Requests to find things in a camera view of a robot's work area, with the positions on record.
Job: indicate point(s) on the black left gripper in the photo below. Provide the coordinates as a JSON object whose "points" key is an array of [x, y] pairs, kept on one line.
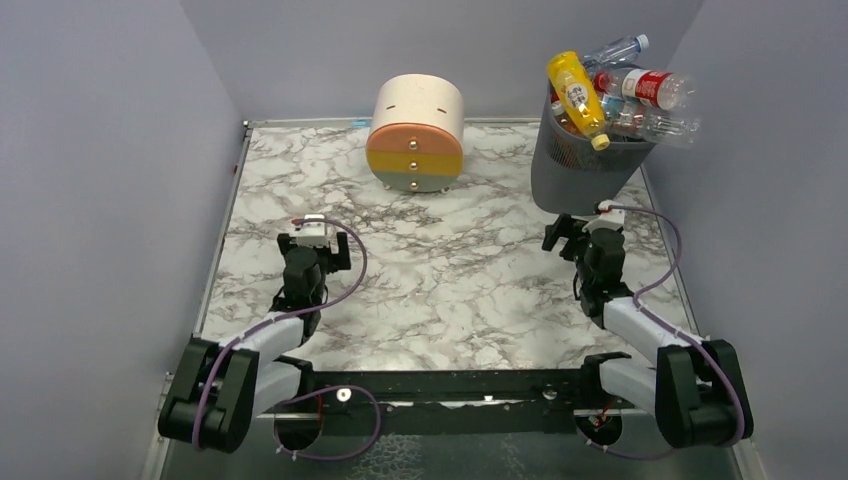
{"points": [[284, 243]]}

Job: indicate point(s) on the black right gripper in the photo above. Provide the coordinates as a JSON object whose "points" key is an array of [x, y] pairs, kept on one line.
{"points": [[565, 232]]}

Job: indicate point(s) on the orange drink bottle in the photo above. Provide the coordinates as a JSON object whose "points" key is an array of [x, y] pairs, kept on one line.
{"points": [[563, 119]]}

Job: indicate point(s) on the yellow juice bottle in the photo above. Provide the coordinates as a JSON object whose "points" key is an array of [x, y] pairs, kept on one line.
{"points": [[575, 91]]}

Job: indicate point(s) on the clear bottle white blue cap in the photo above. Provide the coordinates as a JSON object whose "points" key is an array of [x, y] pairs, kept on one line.
{"points": [[660, 127]]}

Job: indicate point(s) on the red cap bottle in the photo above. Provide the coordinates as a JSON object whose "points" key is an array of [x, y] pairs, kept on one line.
{"points": [[619, 112], [660, 89]]}

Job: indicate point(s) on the clear bottle purple label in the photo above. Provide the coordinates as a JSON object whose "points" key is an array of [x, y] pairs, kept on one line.
{"points": [[625, 50]]}

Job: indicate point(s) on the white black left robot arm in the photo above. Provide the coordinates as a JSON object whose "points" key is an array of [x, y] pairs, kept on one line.
{"points": [[258, 351]]}

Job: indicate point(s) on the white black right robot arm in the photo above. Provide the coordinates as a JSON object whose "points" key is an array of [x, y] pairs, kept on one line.
{"points": [[656, 344]]}

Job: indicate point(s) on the grey mesh waste bin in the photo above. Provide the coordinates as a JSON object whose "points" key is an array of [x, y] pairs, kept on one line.
{"points": [[568, 176]]}

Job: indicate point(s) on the cream pastel drawer cabinet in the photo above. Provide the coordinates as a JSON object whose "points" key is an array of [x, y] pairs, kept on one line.
{"points": [[415, 142]]}

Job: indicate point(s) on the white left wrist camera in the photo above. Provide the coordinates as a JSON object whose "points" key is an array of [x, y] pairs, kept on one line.
{"points": [[311, 231]]}

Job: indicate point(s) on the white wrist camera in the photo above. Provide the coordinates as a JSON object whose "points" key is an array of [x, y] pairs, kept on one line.
{"points": [[311, 231], [610, 215]]}

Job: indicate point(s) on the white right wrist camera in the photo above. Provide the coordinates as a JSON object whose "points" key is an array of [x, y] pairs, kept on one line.
{"points": [[610, 215]]}

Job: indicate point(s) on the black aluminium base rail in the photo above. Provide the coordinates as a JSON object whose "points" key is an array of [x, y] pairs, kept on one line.
{"points": [[446, 402]]}

